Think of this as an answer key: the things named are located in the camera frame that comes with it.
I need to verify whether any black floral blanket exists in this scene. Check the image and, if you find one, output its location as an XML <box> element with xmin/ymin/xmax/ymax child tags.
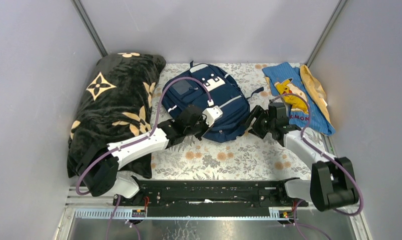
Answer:
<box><xmin>67</xmin><ymin>52</ymin><xmax>166</xmax><ymax>178</ymax></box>

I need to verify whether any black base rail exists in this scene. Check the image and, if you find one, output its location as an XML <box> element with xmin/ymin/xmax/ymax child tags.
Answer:
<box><xmin>113</xmin><ymin>180</ymin><xmax>299</xmax><ymax>218</ymax></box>

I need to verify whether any navy blue backpack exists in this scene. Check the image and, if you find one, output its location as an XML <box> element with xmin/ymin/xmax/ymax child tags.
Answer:
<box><xmin>162</xmin><ymin>62</ymin><xmax>250</xmax><ymax>143</ymax></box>

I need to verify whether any floral table mat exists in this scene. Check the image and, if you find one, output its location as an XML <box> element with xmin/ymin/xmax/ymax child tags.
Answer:
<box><xmin>85</xmin><ymin>62</ymin><xmax>334</xmax><ymax>181</ymax></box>

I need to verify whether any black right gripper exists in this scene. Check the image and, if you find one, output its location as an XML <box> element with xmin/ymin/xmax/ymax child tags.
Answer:
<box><xmin>238</xmin><ymin>105</ymin><xmax>275</xmax><ymax>140</ymax></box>

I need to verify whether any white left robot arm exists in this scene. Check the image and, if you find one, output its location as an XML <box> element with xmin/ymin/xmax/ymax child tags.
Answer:
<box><xmin>76</xmin><ymin>105</ymin><xmax>223</xmax><ymax>206</ymax></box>

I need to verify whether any blue pikachu cloth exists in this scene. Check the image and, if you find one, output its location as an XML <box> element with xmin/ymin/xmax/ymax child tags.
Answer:
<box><xmin>262</xmin><ymin>62</ymin><xmax>336</xmax><ymax>136</ymax></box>

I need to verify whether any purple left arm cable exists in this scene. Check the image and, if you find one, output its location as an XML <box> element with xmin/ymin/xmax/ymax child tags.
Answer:
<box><xmin>75</xmin><ymin>76</ymin><xmax>215</xmax><ymax>240</ymax></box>

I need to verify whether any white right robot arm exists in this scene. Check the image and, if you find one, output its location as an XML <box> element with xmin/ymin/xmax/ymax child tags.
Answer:
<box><xmin>244</xmin><ymin>102</ymin><xmax>363</xmax><ymax>212</ymax></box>

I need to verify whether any yellow snack bag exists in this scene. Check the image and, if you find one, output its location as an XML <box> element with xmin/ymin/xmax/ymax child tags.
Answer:
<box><xmin>299</xmin><ymin>65</ymin><xmax>330</xmax><ymax>122</ymax></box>

